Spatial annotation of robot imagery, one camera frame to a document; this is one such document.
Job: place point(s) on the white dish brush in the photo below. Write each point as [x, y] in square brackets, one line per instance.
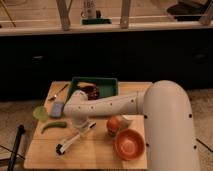
[66, 143]

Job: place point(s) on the white cup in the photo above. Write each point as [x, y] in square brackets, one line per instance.
[125, 121]

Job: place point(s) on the green pepper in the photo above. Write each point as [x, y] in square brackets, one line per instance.
[54, 125]

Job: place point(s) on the orange bowl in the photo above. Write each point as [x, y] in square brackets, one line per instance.
[129, 145]

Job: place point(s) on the blue sponge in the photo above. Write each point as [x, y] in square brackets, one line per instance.
[57, 109]

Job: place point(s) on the green plastic tray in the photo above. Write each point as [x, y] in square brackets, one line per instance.
[107, 86]

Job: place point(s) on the wooden frame post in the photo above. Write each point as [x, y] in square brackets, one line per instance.
[125, 11]
[64, 14]

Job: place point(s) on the wooden frame post right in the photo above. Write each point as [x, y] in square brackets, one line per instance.
[125, 11]

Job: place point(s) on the light green cup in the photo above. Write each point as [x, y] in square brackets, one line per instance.
[40, 113]

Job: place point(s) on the yellow banana piece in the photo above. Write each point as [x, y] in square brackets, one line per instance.
[85, 84]

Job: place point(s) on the green shelf tray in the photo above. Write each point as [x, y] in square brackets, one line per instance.
[95, 21]

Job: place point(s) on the dark brown bowl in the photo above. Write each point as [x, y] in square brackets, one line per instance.
[91, 91]

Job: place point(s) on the wooden frame post left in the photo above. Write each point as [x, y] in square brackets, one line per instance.
[64, 14]

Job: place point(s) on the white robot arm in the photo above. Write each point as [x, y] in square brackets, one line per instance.
[169, 124]

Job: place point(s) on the white bottle on shelf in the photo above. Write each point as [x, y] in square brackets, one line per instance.
[89, 9]

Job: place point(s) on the black stand pole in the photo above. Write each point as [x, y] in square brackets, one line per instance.
[14, 153]

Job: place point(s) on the metal spoon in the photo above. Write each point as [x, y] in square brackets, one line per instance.
[55, 91]

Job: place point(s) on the orange fruit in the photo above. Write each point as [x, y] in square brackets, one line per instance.
[113, 124]

